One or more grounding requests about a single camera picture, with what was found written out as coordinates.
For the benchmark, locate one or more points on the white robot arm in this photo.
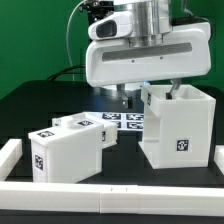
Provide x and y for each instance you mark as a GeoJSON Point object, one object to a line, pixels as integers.
{"type": "Point", "coordinates": [139, 41]}

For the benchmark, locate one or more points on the white left fence block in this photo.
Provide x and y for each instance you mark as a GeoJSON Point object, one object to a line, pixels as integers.
{"type": "Point", "coordinates": [9, 156]}

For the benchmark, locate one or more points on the white front fence rail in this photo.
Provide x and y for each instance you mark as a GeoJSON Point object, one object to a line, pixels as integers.
{"type": "Point", "coordinates": [112, 199]}

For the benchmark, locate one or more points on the white front drawer box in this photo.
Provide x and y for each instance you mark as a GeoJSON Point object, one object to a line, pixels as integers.
{"type": "Point", "coordinates": [70, 154]}

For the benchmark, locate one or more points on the white drawer cabinet shell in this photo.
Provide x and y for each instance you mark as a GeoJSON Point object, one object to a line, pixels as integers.
{"type": "Point", "coordinates": [177, 132]}

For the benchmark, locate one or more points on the white fence block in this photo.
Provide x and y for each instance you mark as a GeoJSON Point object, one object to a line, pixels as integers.
{"type": "Point", "coordinates": [219, 157]}
{"type": "Point", "coordinates": [9, 156]}

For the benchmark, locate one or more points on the white fiducial marker sheet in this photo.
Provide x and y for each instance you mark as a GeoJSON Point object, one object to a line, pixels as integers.
{"type": "Point", "coordinates": [125, 121]}

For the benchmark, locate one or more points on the white rear drawer box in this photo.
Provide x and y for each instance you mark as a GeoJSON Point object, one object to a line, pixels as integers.
{"type": "Point", "coordinates": [71, 120]}

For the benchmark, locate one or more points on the white right fence block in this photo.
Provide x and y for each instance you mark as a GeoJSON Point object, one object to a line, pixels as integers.
{"type": "Point", "coordinates": [219, 157]}

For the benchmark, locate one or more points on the white drawer box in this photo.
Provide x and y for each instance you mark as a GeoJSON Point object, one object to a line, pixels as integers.
{"type": "Point", "coordinates": [71, 120]}
{"type": "Point", "coordinates": [70, 154]}

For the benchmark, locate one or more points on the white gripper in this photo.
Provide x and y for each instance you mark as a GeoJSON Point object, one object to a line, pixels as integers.
{"type": "Point", "coordinates": [111, 60]}

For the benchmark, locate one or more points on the black camera stand pole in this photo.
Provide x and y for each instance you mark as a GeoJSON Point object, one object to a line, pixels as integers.
{"type": "Point", "coordinates": [97, 8]}

